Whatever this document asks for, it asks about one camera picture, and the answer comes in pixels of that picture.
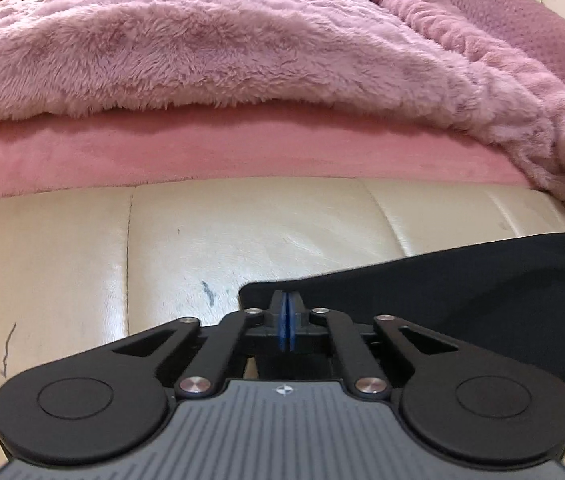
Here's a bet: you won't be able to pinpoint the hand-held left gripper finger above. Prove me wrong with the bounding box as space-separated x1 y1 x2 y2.
107 290 287 402
287 290 469 402

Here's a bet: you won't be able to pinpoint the black pants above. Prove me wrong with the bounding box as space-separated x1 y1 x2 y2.
239 231 565 406

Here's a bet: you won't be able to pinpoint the pink bed sheet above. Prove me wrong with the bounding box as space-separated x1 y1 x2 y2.
0 105 538 207

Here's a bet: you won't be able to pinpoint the pink fluffy blanket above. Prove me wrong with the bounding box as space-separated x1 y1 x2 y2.
0 0 565 211

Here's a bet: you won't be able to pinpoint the purple quilted headboard cover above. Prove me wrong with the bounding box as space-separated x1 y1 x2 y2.
410 0 565 117

